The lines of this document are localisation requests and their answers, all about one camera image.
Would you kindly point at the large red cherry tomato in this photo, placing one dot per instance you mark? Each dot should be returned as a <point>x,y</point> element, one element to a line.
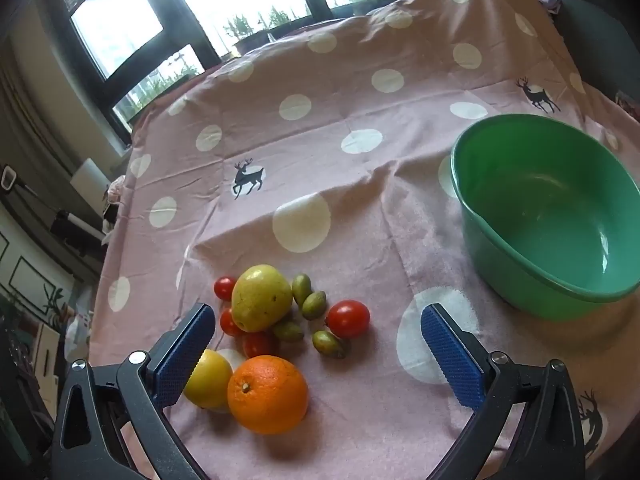
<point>347,319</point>

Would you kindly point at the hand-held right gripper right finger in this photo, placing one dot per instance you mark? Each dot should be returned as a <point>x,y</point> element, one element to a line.
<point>452,360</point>

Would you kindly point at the pink polka dot tablecloth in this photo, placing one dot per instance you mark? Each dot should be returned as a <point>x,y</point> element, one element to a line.
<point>350,185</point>

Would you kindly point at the potted green plant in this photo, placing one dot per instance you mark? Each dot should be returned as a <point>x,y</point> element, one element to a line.
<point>245,30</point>

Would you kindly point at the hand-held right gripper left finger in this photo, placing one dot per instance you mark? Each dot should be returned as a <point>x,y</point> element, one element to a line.
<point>184,357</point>

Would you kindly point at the framed wall picture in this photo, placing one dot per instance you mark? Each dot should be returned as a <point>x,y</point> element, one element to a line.
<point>30,282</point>

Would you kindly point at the black and white tool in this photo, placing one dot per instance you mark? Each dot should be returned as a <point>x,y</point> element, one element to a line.
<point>70,227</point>

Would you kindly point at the pink floral cloth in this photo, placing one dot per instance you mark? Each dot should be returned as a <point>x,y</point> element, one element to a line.
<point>629,105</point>

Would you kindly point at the small green olive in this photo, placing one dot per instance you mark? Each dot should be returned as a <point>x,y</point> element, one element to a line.
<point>327,343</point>
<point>289,331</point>
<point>301,287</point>
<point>314,304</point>

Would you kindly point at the orange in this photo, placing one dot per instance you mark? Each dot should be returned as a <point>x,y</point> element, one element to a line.
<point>267,395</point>

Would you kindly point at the dark grey sofa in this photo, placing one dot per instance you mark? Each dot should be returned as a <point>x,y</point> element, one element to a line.
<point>600,35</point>

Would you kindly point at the yellow lemon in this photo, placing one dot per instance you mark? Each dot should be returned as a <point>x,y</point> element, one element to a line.
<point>214,379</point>

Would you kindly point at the black framed window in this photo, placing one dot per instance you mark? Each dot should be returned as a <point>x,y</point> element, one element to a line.
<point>120,25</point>

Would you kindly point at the yellow-green pear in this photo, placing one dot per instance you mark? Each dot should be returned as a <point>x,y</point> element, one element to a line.
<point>260,297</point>

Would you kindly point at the green plastic basin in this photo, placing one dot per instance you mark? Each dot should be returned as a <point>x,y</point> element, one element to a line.
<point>540,210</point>

